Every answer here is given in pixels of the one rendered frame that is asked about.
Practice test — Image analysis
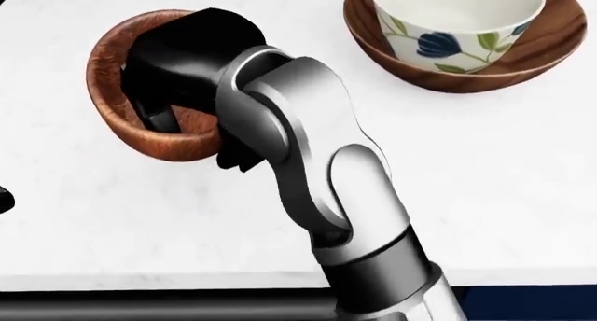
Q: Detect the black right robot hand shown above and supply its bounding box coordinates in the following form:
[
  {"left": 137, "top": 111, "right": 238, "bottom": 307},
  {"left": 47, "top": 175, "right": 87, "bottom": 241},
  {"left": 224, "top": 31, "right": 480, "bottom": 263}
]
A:
[{"left": 121, "top": 7, "right": 268, "bottom": 174}]

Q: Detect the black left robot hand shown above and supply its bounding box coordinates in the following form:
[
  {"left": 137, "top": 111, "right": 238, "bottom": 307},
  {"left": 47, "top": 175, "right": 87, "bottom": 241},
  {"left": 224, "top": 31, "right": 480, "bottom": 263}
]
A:
[{"left": 0, "top": 184, "right": 16, "bottom": 216}]

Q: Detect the small reddish wooden bowl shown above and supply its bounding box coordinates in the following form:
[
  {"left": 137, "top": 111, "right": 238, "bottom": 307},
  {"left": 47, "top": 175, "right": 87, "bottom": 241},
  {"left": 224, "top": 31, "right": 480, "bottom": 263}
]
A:
[{"left": 85, "top": 7, "right": 223, "bottom": 162}]

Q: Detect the white floral ceramic cup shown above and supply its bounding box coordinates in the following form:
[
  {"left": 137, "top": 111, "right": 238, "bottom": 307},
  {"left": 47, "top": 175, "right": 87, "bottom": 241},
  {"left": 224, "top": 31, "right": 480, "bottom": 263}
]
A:
[{"left": 368, "top": 0, "right": 548, "bottom": 76}]

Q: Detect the large dark wooden bowl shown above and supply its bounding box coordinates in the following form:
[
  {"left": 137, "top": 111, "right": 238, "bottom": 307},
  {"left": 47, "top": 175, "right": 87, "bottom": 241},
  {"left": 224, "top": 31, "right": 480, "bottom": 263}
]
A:
[{"left": 342, "top": 0, "right": 590, "bottom": 95}]

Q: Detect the dark blue cabinet front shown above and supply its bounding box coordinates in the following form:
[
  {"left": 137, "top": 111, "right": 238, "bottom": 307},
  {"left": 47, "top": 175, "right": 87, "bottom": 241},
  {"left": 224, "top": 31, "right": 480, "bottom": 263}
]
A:
[{"left": 450, "top": 284, "right": 597, "bottom": 321}]

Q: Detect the dark counter front rail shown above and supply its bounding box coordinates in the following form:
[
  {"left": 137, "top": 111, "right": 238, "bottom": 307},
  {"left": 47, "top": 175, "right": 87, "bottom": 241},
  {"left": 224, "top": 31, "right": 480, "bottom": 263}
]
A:
[{"left": 0, "top": 289, "right": 340, "bottom": 321}]

